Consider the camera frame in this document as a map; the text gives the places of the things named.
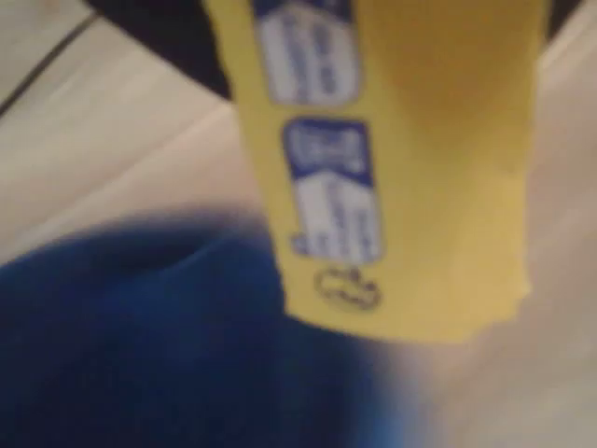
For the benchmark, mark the dark blue object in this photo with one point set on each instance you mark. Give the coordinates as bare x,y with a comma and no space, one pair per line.
140,345

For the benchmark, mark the yellow cardboard box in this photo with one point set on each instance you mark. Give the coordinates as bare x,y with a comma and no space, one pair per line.
443,186

